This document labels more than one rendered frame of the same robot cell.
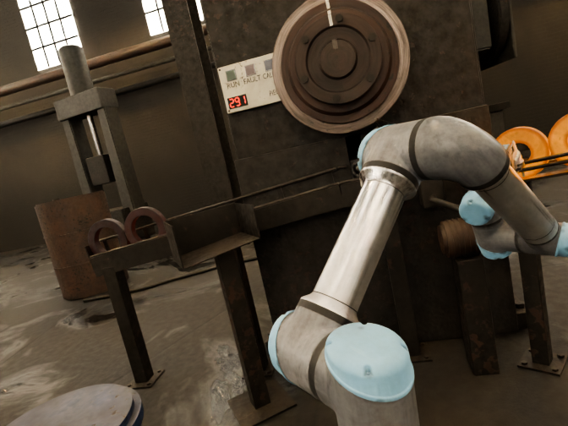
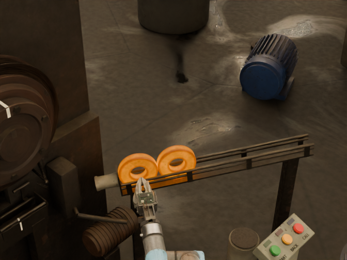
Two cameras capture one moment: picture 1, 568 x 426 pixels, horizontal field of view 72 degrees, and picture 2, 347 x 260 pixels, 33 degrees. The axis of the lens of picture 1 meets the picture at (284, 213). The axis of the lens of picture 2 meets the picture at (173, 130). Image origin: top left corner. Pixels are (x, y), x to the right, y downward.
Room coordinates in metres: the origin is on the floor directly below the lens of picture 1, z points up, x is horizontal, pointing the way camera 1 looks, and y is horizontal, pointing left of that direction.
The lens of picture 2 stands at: (0.18, 0.68, 2.29)
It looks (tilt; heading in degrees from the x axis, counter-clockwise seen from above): 38 degrees down; 301
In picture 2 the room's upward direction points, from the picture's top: 1 degrees clockwise
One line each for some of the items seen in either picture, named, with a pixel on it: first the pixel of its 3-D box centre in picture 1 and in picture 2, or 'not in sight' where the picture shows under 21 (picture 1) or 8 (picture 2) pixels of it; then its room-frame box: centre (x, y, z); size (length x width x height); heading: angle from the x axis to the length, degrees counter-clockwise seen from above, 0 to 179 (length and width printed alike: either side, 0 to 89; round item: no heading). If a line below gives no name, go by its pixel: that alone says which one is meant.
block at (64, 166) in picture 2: (427, 172); (63, 187); (1.39, -0.53, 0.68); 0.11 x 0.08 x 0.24; 168
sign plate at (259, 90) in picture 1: (253, 83); not in sight; (1.61, 0.01, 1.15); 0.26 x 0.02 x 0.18; 78
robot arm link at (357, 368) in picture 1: (368, 379); not in sight; (0.52, -0.07, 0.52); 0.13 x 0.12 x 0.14; 33
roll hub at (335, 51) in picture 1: (337, 60); (11, 141); (1.33, -0.28, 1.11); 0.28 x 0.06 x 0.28; 78
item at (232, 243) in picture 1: (232, 314); not in sight; (1.29, 0.25, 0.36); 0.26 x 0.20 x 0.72; 113
